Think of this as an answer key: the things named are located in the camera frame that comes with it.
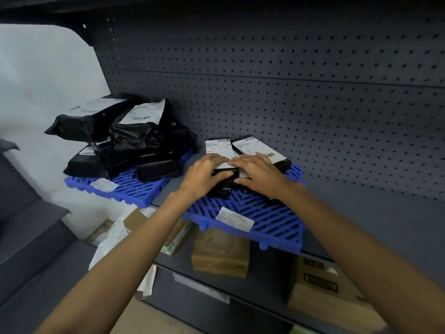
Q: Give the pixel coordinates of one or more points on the person's right hand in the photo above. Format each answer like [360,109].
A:
[267,177]

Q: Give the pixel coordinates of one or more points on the person's left hand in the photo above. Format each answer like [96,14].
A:
[200,177]

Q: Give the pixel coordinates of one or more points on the person's left thumb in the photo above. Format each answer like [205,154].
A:
[223,176]

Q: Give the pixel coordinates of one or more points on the person's right thumb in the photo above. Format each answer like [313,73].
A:
[242,180]

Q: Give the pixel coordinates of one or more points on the black box with white label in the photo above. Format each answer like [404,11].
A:
[224,187]
[218,146]
[257,146]

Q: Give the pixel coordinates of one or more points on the person's right forearm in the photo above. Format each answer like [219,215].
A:
[365,260]

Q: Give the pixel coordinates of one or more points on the person's left forearm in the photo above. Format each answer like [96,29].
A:
[125,260]

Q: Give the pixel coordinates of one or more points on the white paper pallet label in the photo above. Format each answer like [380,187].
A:
[104,185]
[235,219]

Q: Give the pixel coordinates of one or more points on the blue plastic grid pallet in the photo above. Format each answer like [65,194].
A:
[135,191]
[274,222]

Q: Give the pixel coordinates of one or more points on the small brown cardboard box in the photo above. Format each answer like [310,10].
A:
[220,253]

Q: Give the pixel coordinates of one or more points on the flat brown cardboard package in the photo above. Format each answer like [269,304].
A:
[175,238]

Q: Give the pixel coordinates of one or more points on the pile of black mailer bags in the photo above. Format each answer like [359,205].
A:
[135,139]

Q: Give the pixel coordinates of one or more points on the grey pegboard back panel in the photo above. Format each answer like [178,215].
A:
[295,83]

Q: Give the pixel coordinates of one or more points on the white paper envelope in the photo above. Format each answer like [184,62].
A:
[111,239]
[147,281]

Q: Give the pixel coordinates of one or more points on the brown cardboard box black print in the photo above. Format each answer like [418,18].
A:
[323,292]

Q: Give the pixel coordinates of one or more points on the grey metal shelf board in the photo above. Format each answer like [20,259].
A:
[382,219]

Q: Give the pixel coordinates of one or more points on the grey metal shelving unit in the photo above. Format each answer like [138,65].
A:
[31,239]

